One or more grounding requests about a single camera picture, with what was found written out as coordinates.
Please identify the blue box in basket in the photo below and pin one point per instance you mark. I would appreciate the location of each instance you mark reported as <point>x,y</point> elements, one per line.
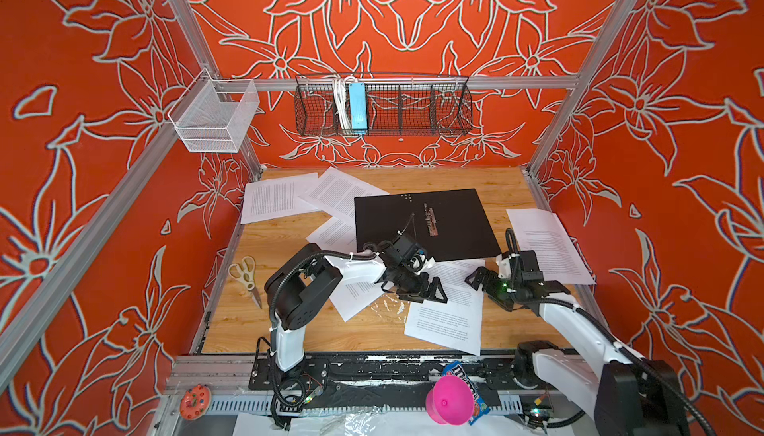
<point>358,107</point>

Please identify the scissors with cream handles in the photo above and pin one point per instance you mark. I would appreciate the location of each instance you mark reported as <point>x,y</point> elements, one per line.
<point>243,272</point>

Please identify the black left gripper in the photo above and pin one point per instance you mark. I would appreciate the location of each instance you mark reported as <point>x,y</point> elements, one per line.
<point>417,292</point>

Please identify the pink funnel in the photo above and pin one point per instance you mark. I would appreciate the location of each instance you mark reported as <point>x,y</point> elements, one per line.
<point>451,401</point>

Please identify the black wire wall basket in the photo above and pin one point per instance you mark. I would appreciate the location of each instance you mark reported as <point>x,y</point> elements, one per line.
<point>398,105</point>

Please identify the white mesh wall basket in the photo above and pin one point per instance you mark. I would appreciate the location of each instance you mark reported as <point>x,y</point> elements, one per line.
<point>214,116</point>

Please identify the blue folder black inside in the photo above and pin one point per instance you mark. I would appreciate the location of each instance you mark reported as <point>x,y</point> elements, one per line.
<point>449,225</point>

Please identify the printed paper sheet angled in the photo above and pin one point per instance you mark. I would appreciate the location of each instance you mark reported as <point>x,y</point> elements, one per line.
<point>335,192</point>

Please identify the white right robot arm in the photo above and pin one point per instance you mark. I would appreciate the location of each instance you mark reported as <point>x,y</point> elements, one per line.
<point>623,392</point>

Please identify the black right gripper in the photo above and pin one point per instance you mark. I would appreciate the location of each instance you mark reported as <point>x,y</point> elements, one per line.
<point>489,287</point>

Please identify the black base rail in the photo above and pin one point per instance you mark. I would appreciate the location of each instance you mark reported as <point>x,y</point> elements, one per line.
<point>398,380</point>

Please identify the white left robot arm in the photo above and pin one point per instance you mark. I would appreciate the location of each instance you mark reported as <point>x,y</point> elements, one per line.
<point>299,290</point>

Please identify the metal folder clip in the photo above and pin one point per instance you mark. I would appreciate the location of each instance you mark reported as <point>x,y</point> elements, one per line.
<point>431,222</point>

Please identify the printed paper sheet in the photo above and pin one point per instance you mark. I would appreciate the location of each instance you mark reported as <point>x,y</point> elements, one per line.
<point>275,198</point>
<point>542,232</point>
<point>335,234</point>
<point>358,287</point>

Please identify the blue candy bag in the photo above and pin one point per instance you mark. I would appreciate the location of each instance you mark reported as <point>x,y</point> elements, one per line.
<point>478,407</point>

